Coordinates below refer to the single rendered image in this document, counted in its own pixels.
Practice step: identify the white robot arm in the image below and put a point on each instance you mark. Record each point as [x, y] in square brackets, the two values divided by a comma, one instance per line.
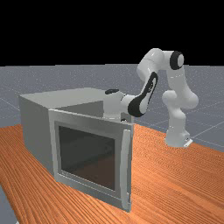
[176, 87]

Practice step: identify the grey microwave oven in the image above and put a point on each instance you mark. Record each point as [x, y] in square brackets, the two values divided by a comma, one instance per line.
[35, 122]

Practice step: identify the grey microwave door with window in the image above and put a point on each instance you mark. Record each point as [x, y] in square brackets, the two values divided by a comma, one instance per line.
[87, 154]

